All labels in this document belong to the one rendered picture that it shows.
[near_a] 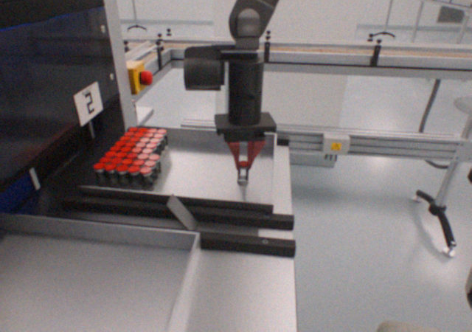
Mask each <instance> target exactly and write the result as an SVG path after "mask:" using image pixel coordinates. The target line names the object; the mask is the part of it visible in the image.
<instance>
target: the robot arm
mask: <svg viewBox="0 0 472 332"><path fill-rule="evenodd" d="M278 2H279V0H236V2H235V4H234V6H233V8H232V11H231V12H230V14H229V20H228V25H229V34H230V36H231V38H232V40H233V41H234V42H235V45H213V44H212V45H211V46H192V47H188V48H186V49H185V51H184V87H185V89H186V91H221V86H224V85H225V62H228V113H225V114H214V122H215V125H216V134H217V135H218V136H220V135H221V134H223V139H224V142H227V145H228V147H229V149H230V151H231V153H232V155H233V158H234V162H235V168H236V170H238V167H239V148H240V143H239V142H248V163H249V169H250V170H251V167H252V165H253V163H254V160H255V159H256V157H257V155H258V154H259V153H260V151H261V150H262V149H263V147H264V146H265V144H266V135H265V133H264V132H274V134H275V133H276V132H277V124H276V122H275V121H274V118H273V117H272V116H271V114H270V112H267V111H263V112H262V102H263V78H264V64H265V60H264V59H263V58H260V57H258V53H250V52H257V51H258V50H259V49H260V39H261V37H262V36H263V34H264V33H265V31H266V29H267V27H268V25H269V23H270V21H271V19H272V17H273V14H274V11H275V10H276V6H277V4H278Z"/></svg>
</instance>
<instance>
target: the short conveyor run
mask: <svg viewBox="0 0 472 332"><path fill-rule="evenodd" d="M123 42H124V43H123V44H124V45H125V47H124V50H125V60H126V61H142V62H143V63H144V68H145V71H150V72H151V73H152V76H153V82H152V84H151V85H150V86H146V87H145V88H144V89H143V90H142V91H141V92H140V93H138V94H137V95H135V94H132V95H131V98H132V100H134V102H135V103H136V102H137V101H138V100H139V99H140V98H141V97H143V96H144V95H145V94H146V93H147V92H148V91H149V90H150V89H151V88H152V87H153V86H154V85H156V84H157V83H158V82H159V81H160V80H161V79H162V78H163V77H164V76H165V75H166V74H167V73H168V72H170V71H171V70H172V69H173V68H172V60H171V51H170V49H168V50H165V51H161V47H162V46H164V42H163V41H161V42H160V41H157V42H156V45H155V46H153V47H151V48H150V49H146V48H147V47H148V46H150V42H149V41H147V42H145V43H144V44H142V45H140V46H138V47H137V48H134V49H128V46H127V44H129V41H128V40H124V41H123ZM135 103H134V104H135Z"/></svg>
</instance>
